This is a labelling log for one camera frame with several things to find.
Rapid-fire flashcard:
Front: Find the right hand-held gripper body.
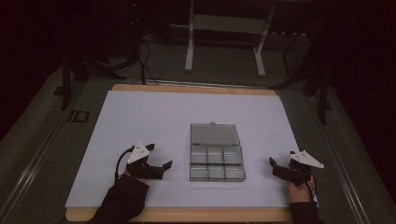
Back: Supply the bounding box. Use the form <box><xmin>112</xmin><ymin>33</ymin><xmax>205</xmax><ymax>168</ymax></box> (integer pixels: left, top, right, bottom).
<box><xmin>273</xmin><ymin>149</ymin><xmax>325</xmax><ymax>188</ymax></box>

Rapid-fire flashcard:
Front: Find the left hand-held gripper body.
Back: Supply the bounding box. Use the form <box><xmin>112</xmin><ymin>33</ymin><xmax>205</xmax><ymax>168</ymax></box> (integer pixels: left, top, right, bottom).
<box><xmin>125</xmin><ymin>140</ymin><xmax>164</xmax><ymax>181</ymax></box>

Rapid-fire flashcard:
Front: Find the clear plastic compartment box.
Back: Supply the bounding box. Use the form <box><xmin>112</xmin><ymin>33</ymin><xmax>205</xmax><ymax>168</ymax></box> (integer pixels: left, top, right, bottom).
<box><xmin>189</xmin><ymin>121</ymin><xmax>247</xmax><ymax>183</ymax></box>

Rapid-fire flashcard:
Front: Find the person's right hand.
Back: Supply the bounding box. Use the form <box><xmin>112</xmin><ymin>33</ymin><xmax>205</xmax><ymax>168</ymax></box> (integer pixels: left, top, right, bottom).
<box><xmin>286</xmin><ymin>180</ymin><xmax>316</xmax><ymax>205</ymax></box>

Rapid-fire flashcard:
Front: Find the person's left hand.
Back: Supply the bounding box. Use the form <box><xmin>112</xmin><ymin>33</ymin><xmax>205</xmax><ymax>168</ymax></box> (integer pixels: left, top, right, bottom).
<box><xmin>124</xmin><ymin>170</ymin><xmax>149</xmax><ymax>185</ymax></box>

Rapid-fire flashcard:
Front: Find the white table mat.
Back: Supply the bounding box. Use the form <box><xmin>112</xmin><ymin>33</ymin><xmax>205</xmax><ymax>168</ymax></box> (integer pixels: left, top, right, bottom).
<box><xmin>64</xmin><ymin>90</ymin><xmax>319</xmax><ymax>209</ymax></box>

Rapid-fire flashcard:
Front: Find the black metal stand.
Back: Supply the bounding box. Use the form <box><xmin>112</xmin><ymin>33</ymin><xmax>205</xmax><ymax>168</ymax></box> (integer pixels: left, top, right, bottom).
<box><xmin>269</xmin><ymin>18</ymin><xmax>333</xmax><ymax>126</ymax></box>
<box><xmin>52</xmin><ymin>49</ymin><xmax>129</xmax><ymax>112</ymax></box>

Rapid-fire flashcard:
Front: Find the dark tower with red light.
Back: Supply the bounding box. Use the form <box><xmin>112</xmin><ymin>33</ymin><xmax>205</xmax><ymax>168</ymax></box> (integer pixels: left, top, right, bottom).
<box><xmin>124</xmin><ymin>0</ymin><xmax>145</xmax><ymax>60</ymax></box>

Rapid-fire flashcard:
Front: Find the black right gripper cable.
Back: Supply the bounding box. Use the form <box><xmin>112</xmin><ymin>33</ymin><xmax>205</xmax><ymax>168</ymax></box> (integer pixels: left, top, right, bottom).
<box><xmin>305</xmin><ymin>175</ymin><xmax>318</xmax><ymax>200</ymax></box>

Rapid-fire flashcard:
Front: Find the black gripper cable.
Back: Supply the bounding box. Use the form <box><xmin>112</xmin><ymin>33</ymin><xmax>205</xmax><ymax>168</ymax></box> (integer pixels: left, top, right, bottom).
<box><xmin>114</xmin><ymin>148</ymin><xmax>134</xmax><ymax>183</ymax></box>
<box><xmin>305</xmin><ymin>175</ymin><xmax>318</xmax><ymax>200</ymax></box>

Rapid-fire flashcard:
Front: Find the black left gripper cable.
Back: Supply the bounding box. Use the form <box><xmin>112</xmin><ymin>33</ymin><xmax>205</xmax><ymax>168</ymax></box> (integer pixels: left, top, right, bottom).
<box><xmin>114</xmin><ymin>148</ymin><xmax>134</xmax><ymax>183</ymax></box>

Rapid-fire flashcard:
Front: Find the metal floor rail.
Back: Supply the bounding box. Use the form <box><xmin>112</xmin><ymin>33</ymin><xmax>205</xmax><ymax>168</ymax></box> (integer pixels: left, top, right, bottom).
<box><xmin>306</xmin><ymin>96</ymin><xmax>372</xmax><ymax>224</ymax></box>
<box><xmin>0</xmin><ymin>111</ymin><xmax>71</xmax><ymax>224</ymax></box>

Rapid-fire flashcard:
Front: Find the black rectangular floor bracket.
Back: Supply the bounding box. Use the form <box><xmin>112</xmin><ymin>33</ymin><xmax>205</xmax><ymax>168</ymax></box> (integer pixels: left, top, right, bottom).
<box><xmin>67</xmin><ymin>109</ymin><xmax>91</xmax><ymax>123</ymax></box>

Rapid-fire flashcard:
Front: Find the black floor cable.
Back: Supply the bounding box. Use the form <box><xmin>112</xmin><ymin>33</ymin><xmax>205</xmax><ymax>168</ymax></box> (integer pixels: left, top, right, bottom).
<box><xmin>136</xmin><ymin>36</ymin><xmax>163</xmax><ymax>87</ymax></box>

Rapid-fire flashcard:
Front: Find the white metal stand frame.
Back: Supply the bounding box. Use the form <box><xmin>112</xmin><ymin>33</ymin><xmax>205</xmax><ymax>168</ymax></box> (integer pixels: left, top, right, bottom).
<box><xmin>184</xmin><ymin>0</ymin><xmax>276</xmax><ymax>77</ymax></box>

